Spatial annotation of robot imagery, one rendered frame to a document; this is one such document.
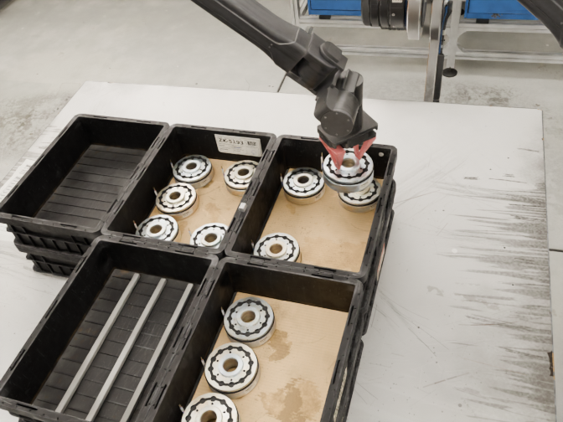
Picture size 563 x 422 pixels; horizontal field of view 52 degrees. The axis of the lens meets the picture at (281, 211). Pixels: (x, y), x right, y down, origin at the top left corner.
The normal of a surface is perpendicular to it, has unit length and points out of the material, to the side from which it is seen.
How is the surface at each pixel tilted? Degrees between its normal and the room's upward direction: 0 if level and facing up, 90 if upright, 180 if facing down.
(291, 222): 0
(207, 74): 0
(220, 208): 0
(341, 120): 90
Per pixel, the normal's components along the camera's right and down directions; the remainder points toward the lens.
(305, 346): -0.12, -0.69
